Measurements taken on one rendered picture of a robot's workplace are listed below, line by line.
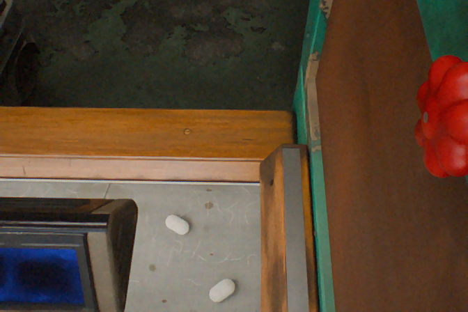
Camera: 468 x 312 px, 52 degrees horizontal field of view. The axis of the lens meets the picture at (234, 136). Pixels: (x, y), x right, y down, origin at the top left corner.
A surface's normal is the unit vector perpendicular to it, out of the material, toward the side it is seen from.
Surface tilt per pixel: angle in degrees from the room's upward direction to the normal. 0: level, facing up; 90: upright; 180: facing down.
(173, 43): 0
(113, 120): 0
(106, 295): 58
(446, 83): 86
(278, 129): 0
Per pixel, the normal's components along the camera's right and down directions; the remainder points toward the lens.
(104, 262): -0.02, 0.44
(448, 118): -1.00, -0.03
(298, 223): 0.00, -0.53
